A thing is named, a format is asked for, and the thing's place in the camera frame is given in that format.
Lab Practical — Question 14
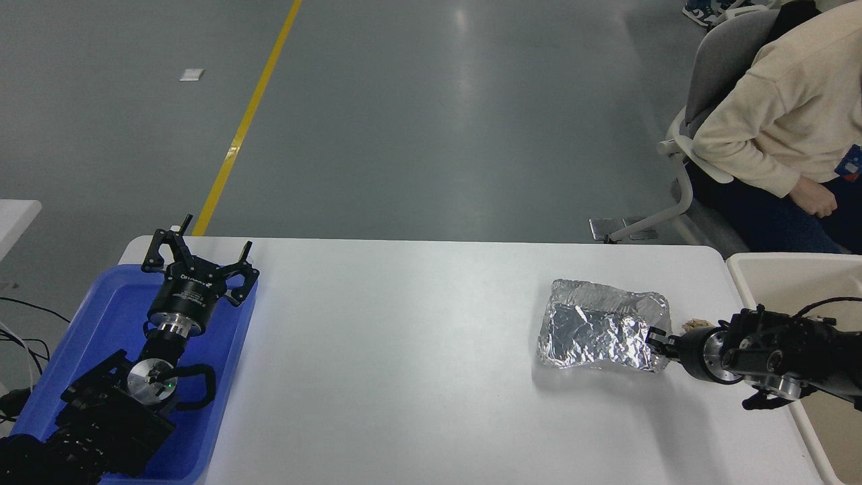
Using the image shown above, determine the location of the white cable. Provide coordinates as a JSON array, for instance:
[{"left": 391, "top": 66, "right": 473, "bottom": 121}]
[{"left": 0, "top": 322, "right": 42, "bottom": 393}]

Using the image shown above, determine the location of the person's hand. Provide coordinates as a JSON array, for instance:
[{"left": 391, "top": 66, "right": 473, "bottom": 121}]
[{"left": 788, "top": 176, "right": 838, "bottom": 219}]

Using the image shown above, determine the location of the thin black cable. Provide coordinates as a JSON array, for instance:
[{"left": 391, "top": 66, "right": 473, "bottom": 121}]
[
  {"left": 0, "top": 296, "right": 71, "bottom": 324},
  {"left": 0, "top": 335, "right": 52, "bottom": 378}
]

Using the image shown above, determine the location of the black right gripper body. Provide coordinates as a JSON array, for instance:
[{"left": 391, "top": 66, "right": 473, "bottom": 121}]
[{"left": 675, "top": 327, "right": 717, "bottom": 385}]

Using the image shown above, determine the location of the grey office chair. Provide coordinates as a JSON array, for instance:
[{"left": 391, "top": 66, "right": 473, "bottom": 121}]
[{"left": 589, "top": 7, "right": 782, "bottom": 253}]

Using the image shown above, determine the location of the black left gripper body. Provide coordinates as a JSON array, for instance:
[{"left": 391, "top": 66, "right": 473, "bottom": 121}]
[{"left": 147, "top": 261, "right": 227, "bottom": 327}]

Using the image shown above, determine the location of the person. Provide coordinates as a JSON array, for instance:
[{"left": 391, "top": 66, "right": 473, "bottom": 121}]
[{"left": 690, "top": 0, "right": 862, "bottom": 255}]

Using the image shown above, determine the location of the silver foil plate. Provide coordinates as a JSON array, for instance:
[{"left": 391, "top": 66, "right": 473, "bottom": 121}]
[{"left": 537, "top": 279, "right": 672, "bottom": 373}]

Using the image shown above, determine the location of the person's foot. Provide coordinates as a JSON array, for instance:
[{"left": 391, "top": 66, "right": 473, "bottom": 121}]
[{"left": 683, "top": 0, "right": 725, "bottom": 28}]

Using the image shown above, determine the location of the large pale dustbin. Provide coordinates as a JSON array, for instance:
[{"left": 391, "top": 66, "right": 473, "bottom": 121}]
[{"left": 726, "top": 253, "right": 862, "bottom": 485}]

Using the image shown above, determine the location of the blue plastic tray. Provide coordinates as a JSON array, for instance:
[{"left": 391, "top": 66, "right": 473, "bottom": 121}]
[{"left": 10, "top": 264, "right": 259, "bottom": 484}]

